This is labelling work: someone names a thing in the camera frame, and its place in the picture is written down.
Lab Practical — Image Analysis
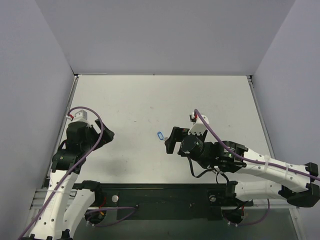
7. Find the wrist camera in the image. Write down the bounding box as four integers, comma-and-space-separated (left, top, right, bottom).
72, 110, 89, 124
188, 112, 207, 136

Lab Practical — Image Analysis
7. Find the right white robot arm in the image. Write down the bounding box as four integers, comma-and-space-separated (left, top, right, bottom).
164, 126, 320, 208

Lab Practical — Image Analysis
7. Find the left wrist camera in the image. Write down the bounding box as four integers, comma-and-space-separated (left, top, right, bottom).
72, 110, 89, 124

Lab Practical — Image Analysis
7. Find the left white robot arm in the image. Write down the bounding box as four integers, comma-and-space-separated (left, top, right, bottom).
18, 117, 115, 240

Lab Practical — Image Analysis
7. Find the blue key tag with ring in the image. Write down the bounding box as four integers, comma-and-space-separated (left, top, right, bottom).
157, 131, 168, 141

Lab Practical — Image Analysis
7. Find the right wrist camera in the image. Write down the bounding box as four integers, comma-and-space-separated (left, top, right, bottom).
188, 112, 207, 136

